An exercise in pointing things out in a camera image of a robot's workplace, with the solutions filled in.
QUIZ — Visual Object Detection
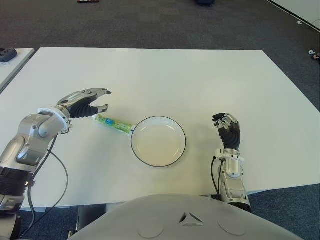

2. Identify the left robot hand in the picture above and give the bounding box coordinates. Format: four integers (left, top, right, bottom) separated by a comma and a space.
55, 87, 113, 120

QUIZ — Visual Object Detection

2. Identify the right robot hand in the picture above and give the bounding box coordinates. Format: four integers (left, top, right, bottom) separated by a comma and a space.
211, 112, 242, 152

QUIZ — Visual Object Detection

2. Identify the green toothpaste tube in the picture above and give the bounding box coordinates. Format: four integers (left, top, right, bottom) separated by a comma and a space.
95, 114, 137, 136

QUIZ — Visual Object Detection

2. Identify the white plate with black rim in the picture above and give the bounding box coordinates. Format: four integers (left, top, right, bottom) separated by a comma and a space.
130, 115, 187, 168

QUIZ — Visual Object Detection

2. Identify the neighbouring white table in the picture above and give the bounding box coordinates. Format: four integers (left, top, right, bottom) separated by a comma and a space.
0, 47, 35, 92

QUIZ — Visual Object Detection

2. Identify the black game controller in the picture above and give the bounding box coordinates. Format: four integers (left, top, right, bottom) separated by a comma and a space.
0, 48, 18, 63

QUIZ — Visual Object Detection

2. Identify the grey robot torso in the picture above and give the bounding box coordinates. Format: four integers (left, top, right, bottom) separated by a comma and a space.
69, 193, 301, 240

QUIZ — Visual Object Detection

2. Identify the grey table leg panel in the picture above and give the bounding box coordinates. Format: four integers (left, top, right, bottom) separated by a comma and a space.
77, 204, 109, 230

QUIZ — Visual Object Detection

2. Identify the white desk with black edge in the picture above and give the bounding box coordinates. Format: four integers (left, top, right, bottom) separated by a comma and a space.
266, 0, 320, 26

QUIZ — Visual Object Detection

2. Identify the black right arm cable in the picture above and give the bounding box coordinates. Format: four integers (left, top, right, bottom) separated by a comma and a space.
210, 156, 222, 199

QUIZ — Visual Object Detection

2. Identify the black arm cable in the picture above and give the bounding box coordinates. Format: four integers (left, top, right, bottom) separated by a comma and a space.
210, 156, 222, 199
18, 136, 70, 239

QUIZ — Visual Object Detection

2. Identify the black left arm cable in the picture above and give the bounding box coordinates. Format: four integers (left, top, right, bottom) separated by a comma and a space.
18, 136, 70, 239

